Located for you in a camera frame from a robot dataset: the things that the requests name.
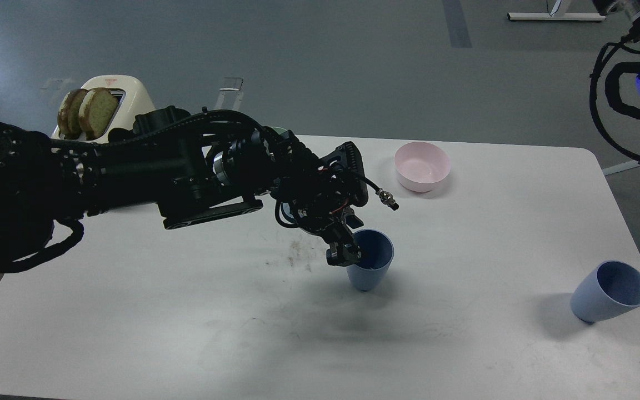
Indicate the blue cup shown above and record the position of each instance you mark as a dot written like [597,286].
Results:
[610,290]
[377,255]

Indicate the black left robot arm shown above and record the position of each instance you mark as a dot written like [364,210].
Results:
[195,168]

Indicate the left toast slice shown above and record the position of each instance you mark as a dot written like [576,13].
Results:
[68,114]

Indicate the pink bowl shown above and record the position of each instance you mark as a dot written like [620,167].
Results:
[421,166]

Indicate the right toast slice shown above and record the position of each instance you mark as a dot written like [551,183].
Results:
[97,109]

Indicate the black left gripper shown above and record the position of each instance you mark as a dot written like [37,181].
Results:
[317,198]

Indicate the toast slice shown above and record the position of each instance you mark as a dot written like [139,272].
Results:
[68,114]
[97,109]

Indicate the cream toaster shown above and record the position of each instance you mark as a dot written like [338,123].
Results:
[133,101]

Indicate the white stand base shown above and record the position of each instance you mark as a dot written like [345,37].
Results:
[558,11]

